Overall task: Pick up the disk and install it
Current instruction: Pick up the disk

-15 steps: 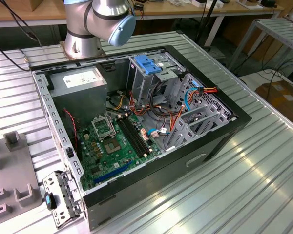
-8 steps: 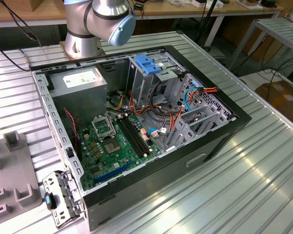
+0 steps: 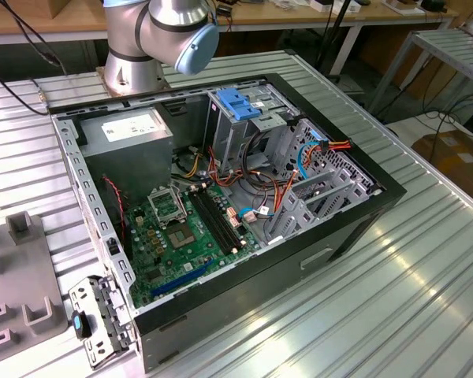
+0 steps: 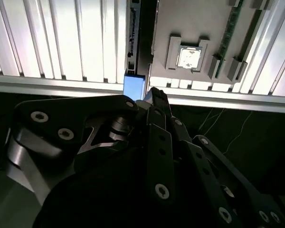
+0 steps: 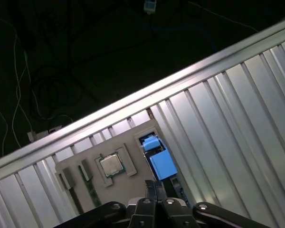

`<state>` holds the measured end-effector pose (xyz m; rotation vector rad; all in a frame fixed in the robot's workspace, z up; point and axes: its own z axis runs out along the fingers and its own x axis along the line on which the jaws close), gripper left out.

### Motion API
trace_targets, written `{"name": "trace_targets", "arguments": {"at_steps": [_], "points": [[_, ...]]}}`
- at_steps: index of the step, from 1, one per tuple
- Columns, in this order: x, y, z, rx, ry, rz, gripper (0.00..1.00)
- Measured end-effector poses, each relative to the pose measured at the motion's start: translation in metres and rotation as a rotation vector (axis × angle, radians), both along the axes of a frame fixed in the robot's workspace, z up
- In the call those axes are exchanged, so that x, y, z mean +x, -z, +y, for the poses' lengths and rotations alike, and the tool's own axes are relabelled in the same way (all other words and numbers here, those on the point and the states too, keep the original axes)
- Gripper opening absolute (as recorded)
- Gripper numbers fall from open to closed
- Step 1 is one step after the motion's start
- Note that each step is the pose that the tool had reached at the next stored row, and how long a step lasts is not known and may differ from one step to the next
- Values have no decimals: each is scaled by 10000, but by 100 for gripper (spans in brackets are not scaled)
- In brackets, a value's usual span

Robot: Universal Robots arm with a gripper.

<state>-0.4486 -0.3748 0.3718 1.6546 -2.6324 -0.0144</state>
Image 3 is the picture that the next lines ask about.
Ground orange red power wire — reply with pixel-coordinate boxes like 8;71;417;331
274;137;352;214

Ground silver disk bay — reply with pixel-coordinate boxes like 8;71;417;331
266;117;382;245

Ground black RAM slot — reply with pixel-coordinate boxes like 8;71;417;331
196;187;244;253
188;189;234;256

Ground silver optical drive cage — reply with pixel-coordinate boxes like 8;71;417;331
203;84;303;176

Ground CPU socket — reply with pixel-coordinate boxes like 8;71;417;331
166;220;196;251

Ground green motherboard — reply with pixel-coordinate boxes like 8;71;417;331
124;183;261;310

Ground metal socket cover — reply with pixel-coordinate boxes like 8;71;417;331
147;186;189;228

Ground blue plastic drive latch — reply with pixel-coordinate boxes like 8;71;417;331
215;87;264;122

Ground blue expansion slot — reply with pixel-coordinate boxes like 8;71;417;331
150;258;216;299

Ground black open PC case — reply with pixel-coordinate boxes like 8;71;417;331
48;72;408;374

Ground grey power supply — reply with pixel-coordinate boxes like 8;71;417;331
78;106;174;206

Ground black case fan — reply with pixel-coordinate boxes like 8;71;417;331
101;176;132;261

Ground small white box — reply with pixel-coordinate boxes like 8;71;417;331
313;0;359;13

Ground black clip with blue mark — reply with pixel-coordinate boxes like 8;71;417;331
70;309;93;339

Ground brown cardboard box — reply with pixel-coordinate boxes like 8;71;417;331
412;132;473;209

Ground grey parts rack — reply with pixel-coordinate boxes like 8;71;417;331
0;211;70;368

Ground metal slat side table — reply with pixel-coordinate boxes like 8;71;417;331
368;27;473;115

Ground red orange wire bundle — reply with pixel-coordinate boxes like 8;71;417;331
207;146;248;188

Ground short blue wire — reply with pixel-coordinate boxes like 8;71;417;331
237;205;276;224

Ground yellow orange wire bundle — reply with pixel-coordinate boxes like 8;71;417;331
184;152;203;179

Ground black cable bundle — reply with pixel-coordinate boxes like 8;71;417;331
242;132;279;192

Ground long blue data wire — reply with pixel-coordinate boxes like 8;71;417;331
296;136;327;183

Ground silver slot retainer bracket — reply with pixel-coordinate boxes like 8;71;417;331
68;275;138;370

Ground black cable with metal connector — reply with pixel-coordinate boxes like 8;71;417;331
0;0;68;116

